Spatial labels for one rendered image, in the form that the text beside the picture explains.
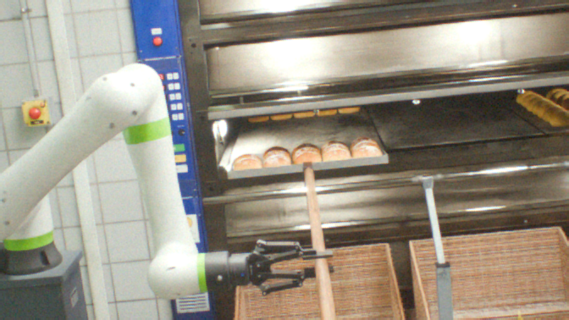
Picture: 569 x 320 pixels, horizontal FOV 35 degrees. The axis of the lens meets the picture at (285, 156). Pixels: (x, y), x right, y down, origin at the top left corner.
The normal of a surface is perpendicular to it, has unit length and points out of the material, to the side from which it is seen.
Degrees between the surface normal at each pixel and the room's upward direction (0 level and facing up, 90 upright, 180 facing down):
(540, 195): 70
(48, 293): 90
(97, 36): 90
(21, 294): 90
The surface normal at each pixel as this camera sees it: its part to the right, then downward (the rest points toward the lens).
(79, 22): -0.01, 0.22
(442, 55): -0.04, -0.13
